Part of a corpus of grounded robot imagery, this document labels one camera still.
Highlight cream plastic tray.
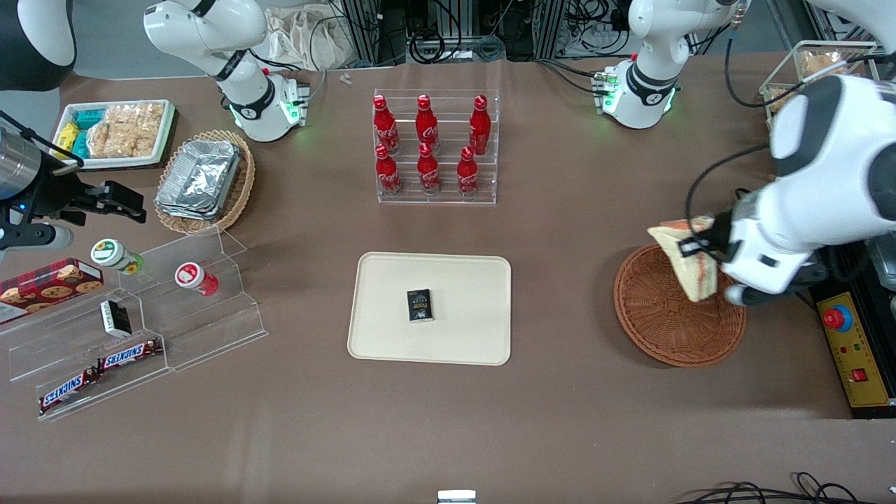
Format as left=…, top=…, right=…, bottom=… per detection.
left=347, top=251, right=512, bottom=367

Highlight brown round wicker basket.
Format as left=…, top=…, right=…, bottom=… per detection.
left=613, top=243, right=748, bottom=369

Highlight white fabric bag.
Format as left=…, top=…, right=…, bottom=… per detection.
left=262, top=4, right=366, bottom=71

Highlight white rectangular snack tray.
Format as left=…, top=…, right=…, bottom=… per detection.
left=52, top=99, right=176, bottom=171

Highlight red lid strawberry cup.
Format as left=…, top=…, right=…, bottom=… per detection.
left=174, top=261, right=221, bottom=298

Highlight red plaid cookie box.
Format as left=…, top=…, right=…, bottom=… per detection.
left=0, top=258, right=105, bottom=326

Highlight Snickers chocolate bar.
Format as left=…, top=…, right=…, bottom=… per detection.
left=38, top=368, right=102, bottom=414
left=96, top=338, right=165, bottom=373

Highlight small black and white carton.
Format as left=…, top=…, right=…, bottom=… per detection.
left=99, top=299, right=133, bottom=339

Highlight clear acrylic bread box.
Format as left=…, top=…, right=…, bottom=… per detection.
left=759, top=40, right=880, bottom=116

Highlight black cable bundle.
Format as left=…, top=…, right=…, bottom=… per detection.
left=407, top=0, right=506, bottom=65

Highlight clear acrylic stepped shelf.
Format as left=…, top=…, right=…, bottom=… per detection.
left=0, top=225, right=270, bottom=421

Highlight red cola bottle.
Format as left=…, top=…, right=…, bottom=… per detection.
left=372, top=95, right=400, bottom=155
left=456, top=146, right=481, bottom=199
left=374, top=144, right=403, bottom=197
left=416, top=143, right=442, bottom=195
left=468, top=94, right=492, bottom=157
left=415, top=94, right=440, bottom=152

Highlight black box with gold print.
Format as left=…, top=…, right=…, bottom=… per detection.
left=406, top=288, right=435, bottom=324

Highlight wrapped bread in acrylic box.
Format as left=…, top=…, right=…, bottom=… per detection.
left=798, top=49, right=858, bottom=79

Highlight aluminium foil tray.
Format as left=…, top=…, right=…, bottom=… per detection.
left=157, top=139, right=239, bottom=212
left=155, top=143, right=243, bottom=222

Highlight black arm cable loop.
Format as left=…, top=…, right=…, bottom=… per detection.
left=685, top=143, right=772, bottom=235

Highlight black cable on floor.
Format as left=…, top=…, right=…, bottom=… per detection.
left=671, top=472, right=863, bottom=504

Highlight triangular sandwich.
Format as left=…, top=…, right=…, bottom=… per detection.
left=647, top=216, right=722, bottom=304

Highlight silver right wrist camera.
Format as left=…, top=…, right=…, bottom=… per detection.
left=0, top=223, right=75, bottom=251

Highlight green lid sunflower cup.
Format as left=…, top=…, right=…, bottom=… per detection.
left=90, top=238, right=146, bottom=276

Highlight light oval wicker basket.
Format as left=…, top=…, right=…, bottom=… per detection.
left=153, top=129, right=257, bottom=236

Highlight clear acrylic bottle rack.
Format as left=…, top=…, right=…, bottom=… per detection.
left=372, top=88, right=501, bottom=207

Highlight yellow emergency stop control box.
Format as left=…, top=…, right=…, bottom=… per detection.
left=817, top=290, right=894, bottom=411

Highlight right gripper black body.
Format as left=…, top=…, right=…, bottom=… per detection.
left=27, top=176, right=107, bottom=226

